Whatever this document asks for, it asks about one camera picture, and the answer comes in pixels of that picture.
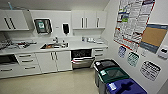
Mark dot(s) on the white two-door wall cabinet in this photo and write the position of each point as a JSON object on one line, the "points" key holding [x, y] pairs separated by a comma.
{"points": [[13, 20]]}

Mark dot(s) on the black wall soap dispenser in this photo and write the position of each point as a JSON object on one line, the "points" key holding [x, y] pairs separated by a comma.
{"points": [[65, 28]]}

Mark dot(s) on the notice poster board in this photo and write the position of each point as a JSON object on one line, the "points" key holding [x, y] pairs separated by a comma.
{"points": [[131, 21]]}

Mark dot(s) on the small blue bottle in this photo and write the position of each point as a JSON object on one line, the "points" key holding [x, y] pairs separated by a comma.
{"points": [[83, 39]]}

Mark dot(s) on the small wall label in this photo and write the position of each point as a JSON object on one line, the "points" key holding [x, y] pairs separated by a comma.
{"points": [[57, 27]]}

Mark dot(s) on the white three-door wall cabinet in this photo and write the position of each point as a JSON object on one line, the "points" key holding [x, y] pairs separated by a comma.
{"points": [[88, 19]]}

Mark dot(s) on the white sink base cabinet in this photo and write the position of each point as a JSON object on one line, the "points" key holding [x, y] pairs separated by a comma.
{"points": [[53, 61]]}

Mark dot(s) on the brown cork board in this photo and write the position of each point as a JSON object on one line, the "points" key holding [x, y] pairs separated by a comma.
{"points": [[154, 37]]}

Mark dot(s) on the stainless steel dishwasher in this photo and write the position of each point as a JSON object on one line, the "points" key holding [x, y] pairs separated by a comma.
{"points": [[82, 61]]}

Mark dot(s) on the grey bin black lid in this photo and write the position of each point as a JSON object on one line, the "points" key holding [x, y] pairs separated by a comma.
{"points": [[104, 64]]}

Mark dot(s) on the steel kitchen sink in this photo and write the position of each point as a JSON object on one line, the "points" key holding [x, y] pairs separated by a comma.
{"points": [[55, 45]]}

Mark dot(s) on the white wide drawer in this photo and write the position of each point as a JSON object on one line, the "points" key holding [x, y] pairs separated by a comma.
{"points": [[10, 71]]}

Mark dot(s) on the white wall box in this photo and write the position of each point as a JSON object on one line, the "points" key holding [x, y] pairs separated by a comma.
{"points": [[163, 52]]}

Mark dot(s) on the small pale blue item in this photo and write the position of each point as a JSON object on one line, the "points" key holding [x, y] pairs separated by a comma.
{"points": [[10, 5]]}

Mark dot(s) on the grey bin green lid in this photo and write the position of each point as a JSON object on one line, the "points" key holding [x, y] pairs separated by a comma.
{"points": [[115, 75]]}

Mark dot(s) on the steel paper towel dispenser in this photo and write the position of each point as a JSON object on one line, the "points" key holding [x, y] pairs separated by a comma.
{"points": [[42, 26]]}

